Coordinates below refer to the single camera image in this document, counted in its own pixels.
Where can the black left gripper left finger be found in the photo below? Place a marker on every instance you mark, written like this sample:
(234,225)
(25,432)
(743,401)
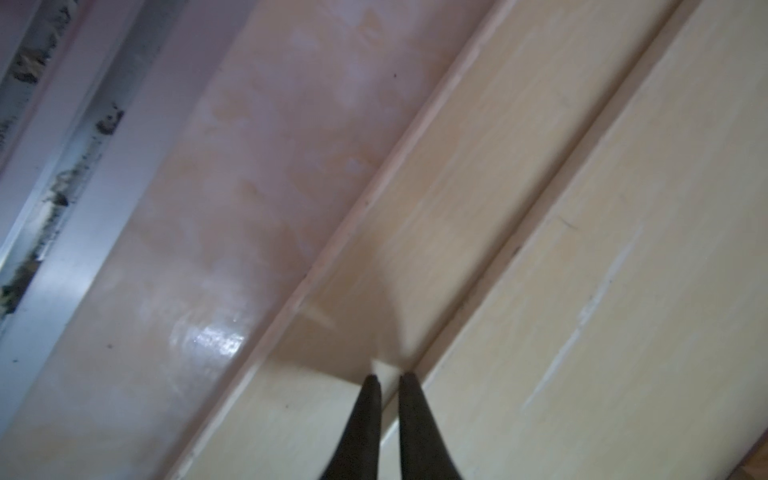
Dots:
(357,453)

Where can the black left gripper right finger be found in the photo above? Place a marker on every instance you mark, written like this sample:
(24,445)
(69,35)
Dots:
(423,453)

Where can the plywood board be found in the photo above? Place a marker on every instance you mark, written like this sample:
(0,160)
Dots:
(519,97)
(621,331)

